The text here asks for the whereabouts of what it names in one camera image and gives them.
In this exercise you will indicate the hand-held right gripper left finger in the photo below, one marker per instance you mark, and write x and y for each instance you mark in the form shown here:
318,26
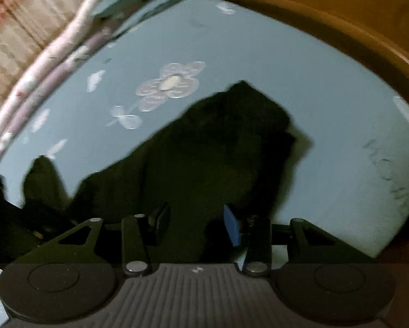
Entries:
162,222

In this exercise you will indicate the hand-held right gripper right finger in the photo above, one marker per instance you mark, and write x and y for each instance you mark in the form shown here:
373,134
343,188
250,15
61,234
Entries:
231,227

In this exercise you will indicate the pink floral quilt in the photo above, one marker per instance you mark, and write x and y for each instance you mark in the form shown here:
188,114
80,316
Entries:
30,78

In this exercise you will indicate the purple floral quilt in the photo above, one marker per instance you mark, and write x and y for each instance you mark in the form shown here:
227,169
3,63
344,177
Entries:
59,71

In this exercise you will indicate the patterned curtain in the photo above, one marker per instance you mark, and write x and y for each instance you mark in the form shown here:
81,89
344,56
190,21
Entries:
20,13

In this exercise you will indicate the flat teal pillow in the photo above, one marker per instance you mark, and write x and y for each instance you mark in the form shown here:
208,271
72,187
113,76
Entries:
150,12

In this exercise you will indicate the wooden headboard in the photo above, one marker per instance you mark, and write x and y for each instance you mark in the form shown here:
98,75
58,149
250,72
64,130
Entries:
327,0

